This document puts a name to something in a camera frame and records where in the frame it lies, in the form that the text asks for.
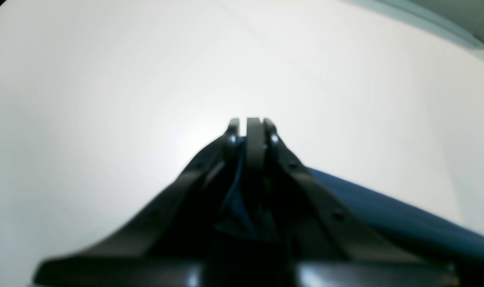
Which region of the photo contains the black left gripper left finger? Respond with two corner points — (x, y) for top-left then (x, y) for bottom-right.
(33, 118), (240, 287)

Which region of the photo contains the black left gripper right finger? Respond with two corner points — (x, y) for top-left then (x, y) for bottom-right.
(247, 118), (460, 287)

